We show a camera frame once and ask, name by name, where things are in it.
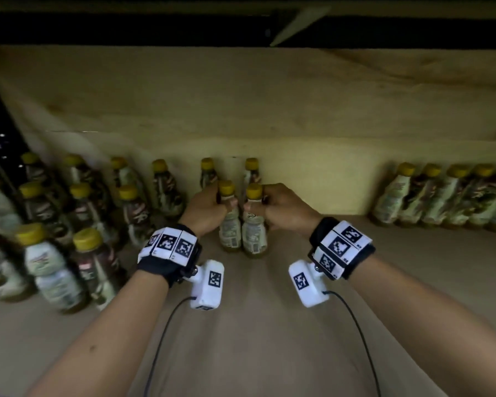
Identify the wooden shelf with black frame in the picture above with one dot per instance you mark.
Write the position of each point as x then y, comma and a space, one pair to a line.
273, 334

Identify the person's left hand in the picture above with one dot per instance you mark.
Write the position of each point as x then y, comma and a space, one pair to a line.
204, 214

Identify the person's right hand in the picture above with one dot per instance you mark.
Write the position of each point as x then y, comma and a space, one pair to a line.
289, 210

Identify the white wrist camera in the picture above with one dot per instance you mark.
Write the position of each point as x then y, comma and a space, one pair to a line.
208, 285
308, 285

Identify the black marker wrist band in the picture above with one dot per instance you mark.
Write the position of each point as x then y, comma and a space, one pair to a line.
341, 248
169, 252

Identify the row of coffee bottles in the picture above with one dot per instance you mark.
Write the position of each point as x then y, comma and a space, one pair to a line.
397, 198

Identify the person's right forearm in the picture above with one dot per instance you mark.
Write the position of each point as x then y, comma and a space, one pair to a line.
430, 326

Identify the yellow-capped drink bottle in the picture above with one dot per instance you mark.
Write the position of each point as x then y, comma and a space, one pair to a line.
254, 237
230, 235

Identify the person's left forearm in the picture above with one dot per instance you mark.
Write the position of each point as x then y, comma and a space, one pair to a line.
107, 339

